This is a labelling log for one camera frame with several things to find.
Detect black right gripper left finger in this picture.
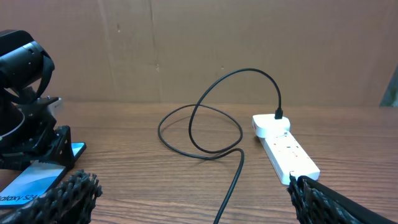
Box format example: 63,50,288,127
1,170,103,224

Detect black USB charging cable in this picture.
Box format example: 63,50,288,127
157,68,284,224

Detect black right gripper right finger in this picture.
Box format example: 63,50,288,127
287,175,395,224

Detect white USB wall charger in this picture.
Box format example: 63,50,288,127
252,114,291,138

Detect black Samsung Galaxy smartphone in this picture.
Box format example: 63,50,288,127
1,161,68,209

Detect white power strip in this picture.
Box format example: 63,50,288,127
260,132,320,185

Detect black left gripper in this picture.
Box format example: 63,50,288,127
1,30,75,170

